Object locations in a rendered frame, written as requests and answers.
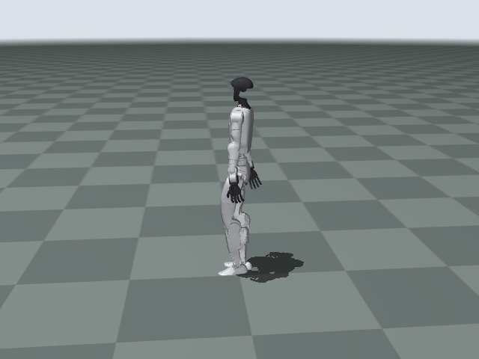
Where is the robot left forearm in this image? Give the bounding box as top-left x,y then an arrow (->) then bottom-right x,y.
228,144 -> 240,182

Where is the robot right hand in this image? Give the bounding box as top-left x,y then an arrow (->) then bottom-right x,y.
245,161 -> 262,189

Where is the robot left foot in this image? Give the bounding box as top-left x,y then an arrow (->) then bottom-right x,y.
219,264 -> 248,275

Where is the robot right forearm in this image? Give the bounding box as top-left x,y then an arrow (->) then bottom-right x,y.
244,151 -> 253,168

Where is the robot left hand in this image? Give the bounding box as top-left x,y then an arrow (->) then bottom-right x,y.
227,175 -> 244,203

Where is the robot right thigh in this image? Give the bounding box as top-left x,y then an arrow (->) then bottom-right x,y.
233,171 -> 251,227

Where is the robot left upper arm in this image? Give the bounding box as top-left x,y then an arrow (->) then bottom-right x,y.
228,111 -> 244,150

